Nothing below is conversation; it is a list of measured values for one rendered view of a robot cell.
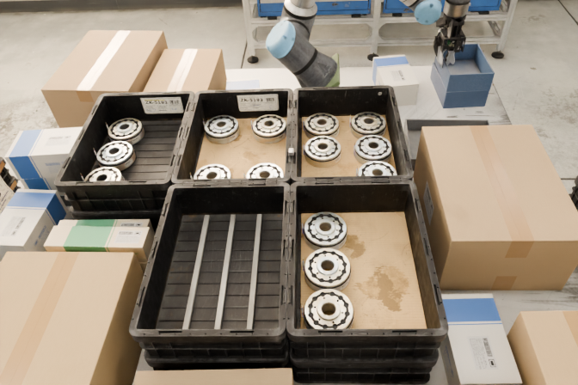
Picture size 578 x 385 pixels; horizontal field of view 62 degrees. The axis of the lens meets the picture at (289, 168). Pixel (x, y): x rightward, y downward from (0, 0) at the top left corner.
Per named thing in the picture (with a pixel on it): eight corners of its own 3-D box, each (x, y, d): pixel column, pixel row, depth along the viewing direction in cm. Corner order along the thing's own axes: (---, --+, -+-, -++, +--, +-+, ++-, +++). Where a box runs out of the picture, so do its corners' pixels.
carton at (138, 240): (52, 260, 117) (43, 246, 113) (63, 241, 122) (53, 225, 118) (149, 262, 115) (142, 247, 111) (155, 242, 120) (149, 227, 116)
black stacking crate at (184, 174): (203, 121, 156) (196, 92, 148) (294, 119, 154) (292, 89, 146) (180, 214, 127) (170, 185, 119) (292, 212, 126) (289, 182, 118)
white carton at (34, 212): (31, 209, 146) (17, 188, 140) (68, 210, 145) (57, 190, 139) (-4, 264, 132) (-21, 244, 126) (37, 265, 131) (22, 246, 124)
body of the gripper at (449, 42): (440, 54, 160) (446, 21, 152) (434, 41, 167) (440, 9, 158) (464, 53, 160) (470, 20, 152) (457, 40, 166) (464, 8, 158)
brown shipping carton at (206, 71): (174, 84, 192) (164, 48, 181) (228, 84, 190) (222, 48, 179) (152, 132, 171) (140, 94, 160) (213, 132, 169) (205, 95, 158)
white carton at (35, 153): (18, 179, 143) (3, 157, 137) (32, 152, 152) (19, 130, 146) (84, 175, 143) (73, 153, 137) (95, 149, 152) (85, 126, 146)
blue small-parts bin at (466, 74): (433, 61, 182) (437, 45, 177) (474, 59, 181) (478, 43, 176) (446, 92, 167) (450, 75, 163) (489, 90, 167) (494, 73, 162)
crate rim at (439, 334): (291, 188, 119) (290, 181, 117) (413, 186, 117) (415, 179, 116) (286, 342, 90) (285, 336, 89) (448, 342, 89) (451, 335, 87)
